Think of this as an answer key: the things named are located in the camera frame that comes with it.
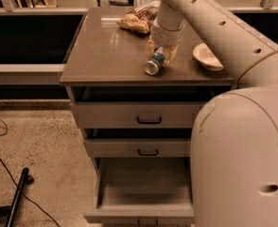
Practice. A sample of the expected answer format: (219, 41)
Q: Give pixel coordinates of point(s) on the white bowl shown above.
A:
(206, 58)

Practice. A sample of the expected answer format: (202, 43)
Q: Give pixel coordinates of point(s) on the brown chip bag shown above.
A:
(140, 19)

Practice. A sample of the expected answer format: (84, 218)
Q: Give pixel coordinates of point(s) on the grey top drawer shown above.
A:
(135, 115)

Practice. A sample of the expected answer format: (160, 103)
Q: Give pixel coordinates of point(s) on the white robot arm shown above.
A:
(234, 142)

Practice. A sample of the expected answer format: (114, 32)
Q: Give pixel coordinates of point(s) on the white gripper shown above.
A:
(165, 34)

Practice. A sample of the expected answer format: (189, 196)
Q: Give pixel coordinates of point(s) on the redbull can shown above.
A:
(155, 63)

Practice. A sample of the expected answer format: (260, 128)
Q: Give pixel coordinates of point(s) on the black stand leg left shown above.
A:
(23, 181)

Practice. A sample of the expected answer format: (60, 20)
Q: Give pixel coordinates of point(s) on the grey open bottom drawer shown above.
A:
(142, 191)

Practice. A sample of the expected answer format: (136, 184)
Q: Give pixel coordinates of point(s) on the grey drawer cabinet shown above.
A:
(107, 65)

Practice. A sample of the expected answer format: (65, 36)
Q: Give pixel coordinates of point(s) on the grey middle drawer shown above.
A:
(119, 148)

